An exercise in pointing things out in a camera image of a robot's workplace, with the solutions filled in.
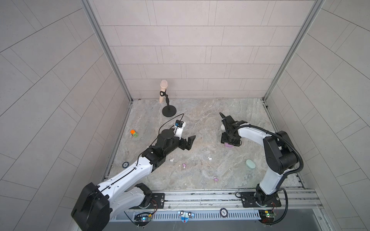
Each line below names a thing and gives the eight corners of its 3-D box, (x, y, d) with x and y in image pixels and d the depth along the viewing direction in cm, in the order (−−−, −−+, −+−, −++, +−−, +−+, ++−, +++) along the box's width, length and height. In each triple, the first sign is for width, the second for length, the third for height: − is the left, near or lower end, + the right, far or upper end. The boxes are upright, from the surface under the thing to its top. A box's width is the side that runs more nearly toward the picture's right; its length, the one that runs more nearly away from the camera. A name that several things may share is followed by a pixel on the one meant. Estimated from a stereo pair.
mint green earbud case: (252, 170, 83) (253, 169, 81) (243, 162, 86) (244, 160, 84) (255, 167, 84) (256, 165, 82) (246, 159, 87) (248, 157, 85)
